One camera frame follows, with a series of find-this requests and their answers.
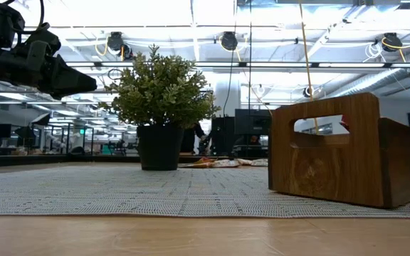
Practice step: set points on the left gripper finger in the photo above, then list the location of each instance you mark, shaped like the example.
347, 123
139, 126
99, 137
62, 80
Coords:
90, 86
62, 78

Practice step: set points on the wooden compartment tray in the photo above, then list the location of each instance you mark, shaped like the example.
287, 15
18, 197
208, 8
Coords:
319, 170

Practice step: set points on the gold vanilla tea bag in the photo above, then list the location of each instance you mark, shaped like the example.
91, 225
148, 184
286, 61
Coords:
226, 163
256, 162

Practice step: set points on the artificial green potted plant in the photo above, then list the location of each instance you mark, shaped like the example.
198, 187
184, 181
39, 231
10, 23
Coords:
158, 92

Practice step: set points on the grey woven placemat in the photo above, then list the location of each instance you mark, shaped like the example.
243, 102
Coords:
119, 192

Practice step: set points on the person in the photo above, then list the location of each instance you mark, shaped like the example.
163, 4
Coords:
190, 138
253, 140

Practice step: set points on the black cabinet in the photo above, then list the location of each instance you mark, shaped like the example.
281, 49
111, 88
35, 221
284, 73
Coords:
223, 135

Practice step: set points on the thin black vertical pole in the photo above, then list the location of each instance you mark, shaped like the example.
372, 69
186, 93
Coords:
250, 53

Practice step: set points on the black computer tower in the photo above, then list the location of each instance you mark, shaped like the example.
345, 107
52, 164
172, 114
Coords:
253, 121

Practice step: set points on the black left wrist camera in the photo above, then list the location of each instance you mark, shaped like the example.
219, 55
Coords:
45, 37

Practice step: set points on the silver ventilation duct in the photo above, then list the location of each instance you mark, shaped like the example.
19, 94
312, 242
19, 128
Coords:
368, 82

